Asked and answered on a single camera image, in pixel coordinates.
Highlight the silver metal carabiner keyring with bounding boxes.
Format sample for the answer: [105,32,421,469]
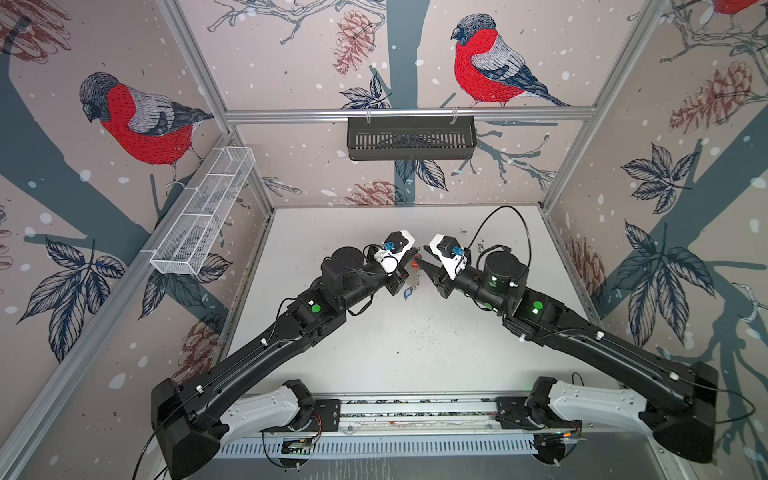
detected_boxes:
[403,261,421,294]

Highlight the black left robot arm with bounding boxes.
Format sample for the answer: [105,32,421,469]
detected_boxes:
[150,247,418,479]

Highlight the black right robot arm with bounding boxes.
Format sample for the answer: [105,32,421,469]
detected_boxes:
[416,250,718,464]

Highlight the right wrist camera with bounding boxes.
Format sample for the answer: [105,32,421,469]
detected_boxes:
[428,234,470,280]

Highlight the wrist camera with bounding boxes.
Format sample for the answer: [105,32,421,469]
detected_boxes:
[428,234,470,280]
[373,230,415,274]

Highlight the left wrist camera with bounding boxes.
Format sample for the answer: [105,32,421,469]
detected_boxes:
[373,230,415,274]

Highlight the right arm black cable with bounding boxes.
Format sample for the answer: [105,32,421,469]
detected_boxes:
[467,205,533,265]

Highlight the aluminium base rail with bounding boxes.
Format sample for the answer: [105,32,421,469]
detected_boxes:
[218,382,651,468]

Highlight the black hanging wire basket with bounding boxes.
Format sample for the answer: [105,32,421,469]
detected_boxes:
[347,116,477,161]

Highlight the horizontal aluminium frame bar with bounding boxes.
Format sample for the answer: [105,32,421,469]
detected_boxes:
[224,106,597,125]

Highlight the white mesh wire shelf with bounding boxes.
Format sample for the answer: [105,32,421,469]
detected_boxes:
[150,146,255,275]

